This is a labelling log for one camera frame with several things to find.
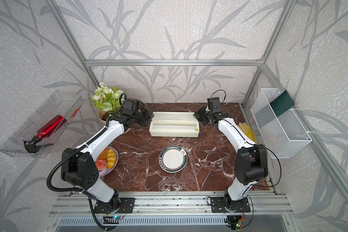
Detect cream plastic wrap dispenser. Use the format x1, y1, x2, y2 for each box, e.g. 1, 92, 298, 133
149, 112, 200, 138

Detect dark green card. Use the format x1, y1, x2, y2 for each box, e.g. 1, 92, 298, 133
270, 90, 295, 117

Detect white plate green rim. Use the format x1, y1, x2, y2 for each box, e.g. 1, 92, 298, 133
158, 146, 188, 173

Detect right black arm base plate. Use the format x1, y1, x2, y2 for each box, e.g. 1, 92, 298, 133
209, 197, 251, 213

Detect yellow rubber glove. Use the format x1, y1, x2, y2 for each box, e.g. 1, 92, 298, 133
238, 123, 257, 143

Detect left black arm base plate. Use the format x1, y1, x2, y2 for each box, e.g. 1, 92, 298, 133
93, 198, 135, 214

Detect purple plate of toy food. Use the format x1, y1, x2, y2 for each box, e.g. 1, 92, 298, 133
95, 147, 119, 177

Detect artificial flowers in beige pot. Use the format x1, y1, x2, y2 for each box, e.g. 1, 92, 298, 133
90, 82, 125, 121

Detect red spray bottle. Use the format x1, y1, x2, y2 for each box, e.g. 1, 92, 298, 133
24, 115, 67, 153

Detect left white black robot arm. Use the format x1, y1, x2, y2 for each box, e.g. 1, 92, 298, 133
60, 99, 153, 207

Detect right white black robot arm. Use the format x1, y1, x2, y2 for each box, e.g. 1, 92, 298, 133
194, 97, 268, 203

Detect right thin black cable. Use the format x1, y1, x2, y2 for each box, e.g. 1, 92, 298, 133
210, 89, 282, 189

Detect white wire mesh basket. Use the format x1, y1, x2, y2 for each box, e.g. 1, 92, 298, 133
251, 88, 312, 159

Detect left black corrugated cable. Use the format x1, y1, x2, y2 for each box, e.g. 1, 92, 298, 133
46, 92, 128, 232

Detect clear plastic wall bin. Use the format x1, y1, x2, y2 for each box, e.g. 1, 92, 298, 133
0, 91, 84, 158

